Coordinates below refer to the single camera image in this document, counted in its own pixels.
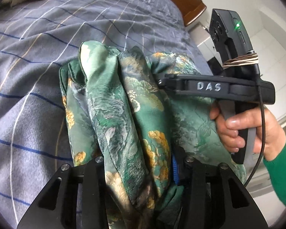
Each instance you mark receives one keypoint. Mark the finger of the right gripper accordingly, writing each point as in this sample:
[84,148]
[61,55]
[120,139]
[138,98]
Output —
[193,85]

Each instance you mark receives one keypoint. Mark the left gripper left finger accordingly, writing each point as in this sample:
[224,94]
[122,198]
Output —
[94,195]

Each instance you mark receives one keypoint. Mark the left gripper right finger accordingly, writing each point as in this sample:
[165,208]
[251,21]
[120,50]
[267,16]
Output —
[191,175]

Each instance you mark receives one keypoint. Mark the green landscape print jacket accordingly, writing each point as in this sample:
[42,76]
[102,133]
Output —
[114,107]

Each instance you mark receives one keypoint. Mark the green sleeve forearm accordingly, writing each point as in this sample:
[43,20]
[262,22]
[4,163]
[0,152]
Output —
[277,172]

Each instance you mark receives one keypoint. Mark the white desk with drawers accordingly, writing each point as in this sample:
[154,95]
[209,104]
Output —
[202,48]

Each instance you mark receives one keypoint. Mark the white wardrobe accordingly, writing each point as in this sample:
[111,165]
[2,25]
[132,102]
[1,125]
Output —
[270,45]

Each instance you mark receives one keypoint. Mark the blue plaid bed duvet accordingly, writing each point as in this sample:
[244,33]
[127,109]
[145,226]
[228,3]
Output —
[36,39]

